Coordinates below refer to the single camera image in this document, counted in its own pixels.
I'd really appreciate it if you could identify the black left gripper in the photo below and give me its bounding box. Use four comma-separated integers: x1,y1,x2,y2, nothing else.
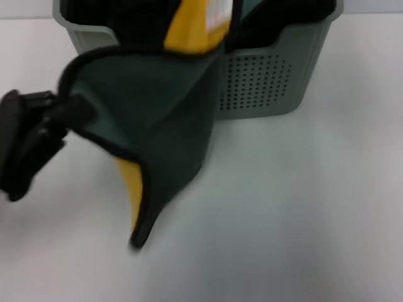
0,89,97,202

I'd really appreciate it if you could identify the dark green black-trimmed towel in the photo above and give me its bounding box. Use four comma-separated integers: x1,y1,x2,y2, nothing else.
58,0,243,249

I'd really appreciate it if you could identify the sage green perforated storage box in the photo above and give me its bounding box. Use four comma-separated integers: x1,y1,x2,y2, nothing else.
52,0,344,120

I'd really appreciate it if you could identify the black cloth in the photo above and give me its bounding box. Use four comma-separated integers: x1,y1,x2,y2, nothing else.
64,0,338,54

